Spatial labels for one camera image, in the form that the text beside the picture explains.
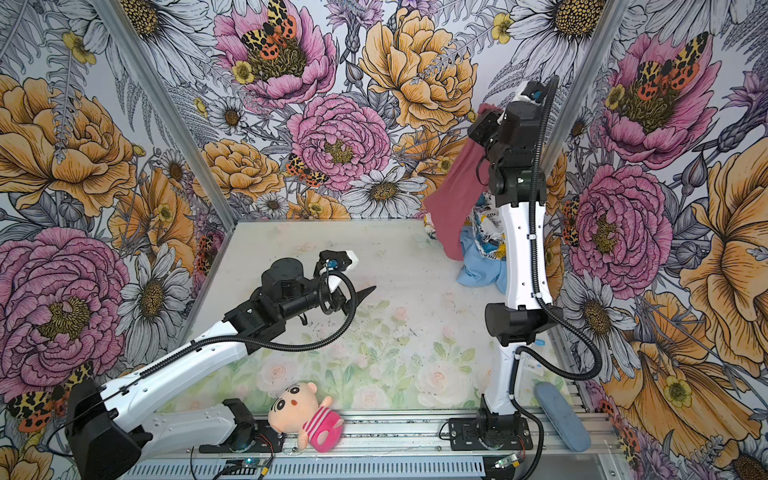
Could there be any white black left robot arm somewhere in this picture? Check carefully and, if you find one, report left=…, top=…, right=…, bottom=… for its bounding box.
left=64, top=250, right=373, bottom=479

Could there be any aluminium corner post right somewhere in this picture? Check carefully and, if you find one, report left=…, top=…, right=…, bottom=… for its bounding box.
left=541, top=0, right=631, bottom=176

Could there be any white teal yellow printed cloth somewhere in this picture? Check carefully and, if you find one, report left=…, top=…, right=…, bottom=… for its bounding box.
left=423, top=196, right=506, bottom=261

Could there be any aluminium corner post left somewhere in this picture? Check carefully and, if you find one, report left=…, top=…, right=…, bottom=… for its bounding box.
left=94, top=1, right=237, bottom=234

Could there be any light blue cloth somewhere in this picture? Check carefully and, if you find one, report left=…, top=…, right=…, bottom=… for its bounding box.
left=457, top=227, right=507, bottom=294

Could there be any maroon ribbed cloth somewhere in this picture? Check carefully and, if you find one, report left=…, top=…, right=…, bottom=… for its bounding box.
left=423, top=139, right=489, bottom=261

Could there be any pink plush doll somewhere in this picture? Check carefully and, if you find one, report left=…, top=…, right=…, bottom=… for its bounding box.
left=267, top=382, right=344, bottom=453

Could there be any grey blue oval pad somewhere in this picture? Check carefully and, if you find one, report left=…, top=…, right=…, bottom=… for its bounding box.
left=533, top=382, right=591, bottom=453

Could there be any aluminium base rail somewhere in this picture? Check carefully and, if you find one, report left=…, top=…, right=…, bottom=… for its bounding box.
left=104, top=407, right=619, bottom=480

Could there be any aluminium corner post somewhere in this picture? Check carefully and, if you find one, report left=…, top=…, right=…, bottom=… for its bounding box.
left=541, top=0, right=631, bottom=176
left=94, top=1, right=237, bottom=234

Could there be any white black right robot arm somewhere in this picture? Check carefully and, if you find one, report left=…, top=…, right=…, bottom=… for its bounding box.
left=447, top=76, right=604, bottom=452

